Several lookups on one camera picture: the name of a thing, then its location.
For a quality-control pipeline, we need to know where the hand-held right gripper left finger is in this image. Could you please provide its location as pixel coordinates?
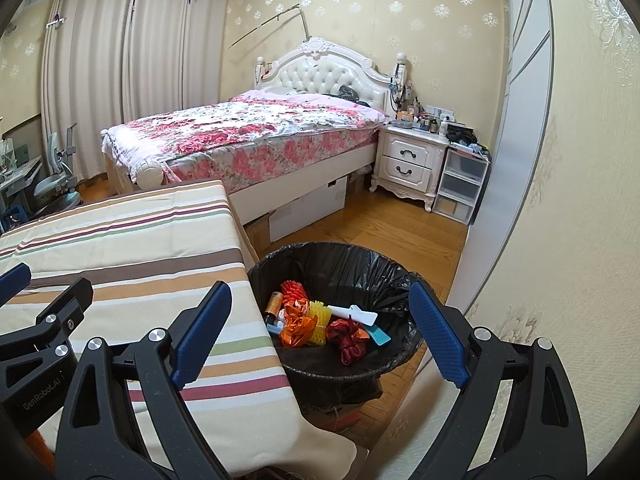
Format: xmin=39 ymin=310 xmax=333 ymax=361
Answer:
xmin=55 ymin=280 xmax=233 ymax=480

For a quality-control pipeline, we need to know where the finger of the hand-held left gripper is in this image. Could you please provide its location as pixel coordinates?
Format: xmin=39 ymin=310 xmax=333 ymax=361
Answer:
xmin=0 ymin=261 xmax=32 ymax=306
xmin=0 ymin=276 xmax=95 ymax=376

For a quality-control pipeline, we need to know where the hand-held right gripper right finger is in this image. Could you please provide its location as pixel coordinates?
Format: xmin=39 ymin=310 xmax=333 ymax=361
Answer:
xmin=407 ymin=280 xmax=588 ymax=480

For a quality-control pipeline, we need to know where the blue and white tube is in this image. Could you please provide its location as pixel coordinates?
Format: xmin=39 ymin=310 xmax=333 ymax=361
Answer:
xmin=367 ymin=324 xmax=394 ymax=347

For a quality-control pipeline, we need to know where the dark bottle with gold label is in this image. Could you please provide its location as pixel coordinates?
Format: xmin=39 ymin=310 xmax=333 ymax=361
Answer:
xmin=265 ymin=291 xmax=285 ymax=328

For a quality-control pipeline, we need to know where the dark red ribbon bundle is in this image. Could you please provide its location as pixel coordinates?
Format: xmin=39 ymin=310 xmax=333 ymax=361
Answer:
xmin=326 ymin=317 xmax=371 ymax=367

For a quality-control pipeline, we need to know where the white tube with teal print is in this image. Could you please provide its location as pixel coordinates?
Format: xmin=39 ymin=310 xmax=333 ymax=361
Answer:
xmin=327 ymin=304 xmax=379 ymax=328

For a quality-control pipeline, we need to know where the orange printed plastic bag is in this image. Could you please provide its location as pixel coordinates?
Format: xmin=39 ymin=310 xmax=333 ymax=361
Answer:
xmin=279 ymin=299 xmax=321 ymax=348

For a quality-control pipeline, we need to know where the red-orange foam fruit net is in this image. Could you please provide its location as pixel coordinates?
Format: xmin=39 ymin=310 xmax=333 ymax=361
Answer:
xmin=280 ymin=280 xmax=307 ymax=303

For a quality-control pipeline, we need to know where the yellow foam fruit net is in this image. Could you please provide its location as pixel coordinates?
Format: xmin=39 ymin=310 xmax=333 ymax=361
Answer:
xmin=307 ymin=301 xmax=335 ymax=347

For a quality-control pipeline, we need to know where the trash bin with black bag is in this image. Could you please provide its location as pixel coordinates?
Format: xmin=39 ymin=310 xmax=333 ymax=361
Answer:
xmin=246 ymin=241 xmax=426 ymax=408

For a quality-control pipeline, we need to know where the person's left forearm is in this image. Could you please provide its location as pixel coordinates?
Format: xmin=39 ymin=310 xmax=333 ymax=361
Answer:
xmin=22 ymin=427 xmax=56 ymax=480

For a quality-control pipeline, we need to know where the blue plastic stool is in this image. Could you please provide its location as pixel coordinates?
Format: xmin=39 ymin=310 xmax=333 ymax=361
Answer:
xmin=0 ymin=207 xmax=26 ymax=233

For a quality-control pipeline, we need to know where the grey study desk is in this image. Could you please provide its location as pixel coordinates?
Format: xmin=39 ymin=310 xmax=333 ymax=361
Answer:
xmin=0 ymin=155 xmax=43 ymax=221

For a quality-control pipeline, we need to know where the grey desk chair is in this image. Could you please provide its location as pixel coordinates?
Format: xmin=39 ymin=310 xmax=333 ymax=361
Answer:
xmin=32 ymin=122 xmax=83 ymax=208

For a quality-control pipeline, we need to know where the striped tablecloth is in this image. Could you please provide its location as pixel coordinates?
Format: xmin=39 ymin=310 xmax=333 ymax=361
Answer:
xmin=0 ymin=179 xmax=358 ymax=480

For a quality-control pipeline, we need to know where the brown cardboard box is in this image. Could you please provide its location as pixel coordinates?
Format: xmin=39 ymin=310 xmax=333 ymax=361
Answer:
xmin=243 ymin=210 xmax=273 ymax=261

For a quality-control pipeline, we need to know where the clear plastic drawer unit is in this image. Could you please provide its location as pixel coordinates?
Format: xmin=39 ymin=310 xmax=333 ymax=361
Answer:
xmin=431 ymin=147 xmax=491 ymax=226

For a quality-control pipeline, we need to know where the white cardboard box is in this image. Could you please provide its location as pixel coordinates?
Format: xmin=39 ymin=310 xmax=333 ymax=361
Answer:
xmin=269 ymin=175 xmax=350 ymax=243

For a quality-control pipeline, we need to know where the white nightstand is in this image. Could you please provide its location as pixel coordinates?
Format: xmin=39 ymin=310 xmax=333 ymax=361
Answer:
xmin=370 ymin=122 xmax=451 ymax=213

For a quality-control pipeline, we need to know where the black clutter on drawer unit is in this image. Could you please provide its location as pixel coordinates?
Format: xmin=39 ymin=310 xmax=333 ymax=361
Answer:
xmin=445 ymin=122 xmax=491 ymax=158

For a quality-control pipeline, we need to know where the pink floral blanket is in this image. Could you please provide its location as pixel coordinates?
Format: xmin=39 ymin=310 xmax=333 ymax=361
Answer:
xmin=101 ymin=87 xmax=391 ymax=186

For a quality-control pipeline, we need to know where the clutter of small bottles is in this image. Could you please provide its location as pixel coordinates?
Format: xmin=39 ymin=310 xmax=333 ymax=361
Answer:
xmin=390 ymin=102 xmax=458 ymax=136

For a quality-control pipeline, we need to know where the beige curtain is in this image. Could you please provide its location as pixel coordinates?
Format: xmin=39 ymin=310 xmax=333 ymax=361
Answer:
xmin=40 ymin=0 xmax=138 ymax=181
xmin=127 ymin=0 xmax=233 ymax=121

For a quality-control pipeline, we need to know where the white sliding wardrobe door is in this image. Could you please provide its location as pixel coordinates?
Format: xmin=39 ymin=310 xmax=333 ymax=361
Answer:
xmin=447 ymin=0 xmax=558 ymax=321

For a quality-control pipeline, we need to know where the white upholstered bed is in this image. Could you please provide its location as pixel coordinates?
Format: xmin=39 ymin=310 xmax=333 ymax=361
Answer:
xmin=100 ymin=36 xmax=401 ymax=226

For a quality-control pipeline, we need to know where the metal rod bracket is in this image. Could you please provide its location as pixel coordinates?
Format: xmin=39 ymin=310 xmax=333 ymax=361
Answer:
xmin=228 ymin=4 xmax=313 ymax=51

